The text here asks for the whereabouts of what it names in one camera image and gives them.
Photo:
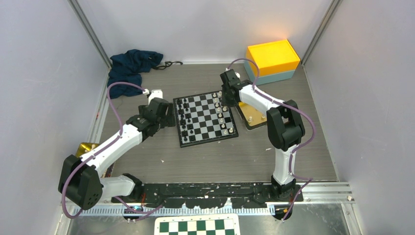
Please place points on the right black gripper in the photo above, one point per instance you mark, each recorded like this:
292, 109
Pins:
225, 103

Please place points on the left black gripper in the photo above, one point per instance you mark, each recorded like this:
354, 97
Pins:
169, 120

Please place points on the gold tin tray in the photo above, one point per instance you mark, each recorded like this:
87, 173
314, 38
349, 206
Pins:
245, 111

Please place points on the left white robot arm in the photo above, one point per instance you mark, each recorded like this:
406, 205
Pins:
81, 179

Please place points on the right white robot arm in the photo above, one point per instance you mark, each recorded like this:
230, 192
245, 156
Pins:
284, 126

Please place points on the gold tin with brown pieces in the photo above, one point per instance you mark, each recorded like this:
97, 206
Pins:
86, 147

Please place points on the green checkered calibration board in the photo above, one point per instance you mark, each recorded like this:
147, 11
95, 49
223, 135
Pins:
213, 224

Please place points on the black and white chessboard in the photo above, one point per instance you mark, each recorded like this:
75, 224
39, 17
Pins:
198, 121

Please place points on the dark blue cloth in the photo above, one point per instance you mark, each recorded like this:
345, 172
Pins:
129, 66

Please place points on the orange and teal box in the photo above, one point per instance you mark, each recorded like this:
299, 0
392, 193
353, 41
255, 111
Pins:
276, 61

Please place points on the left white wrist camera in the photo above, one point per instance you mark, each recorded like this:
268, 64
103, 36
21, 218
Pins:
157, 93

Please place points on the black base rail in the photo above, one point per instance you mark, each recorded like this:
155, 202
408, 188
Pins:
209, 195

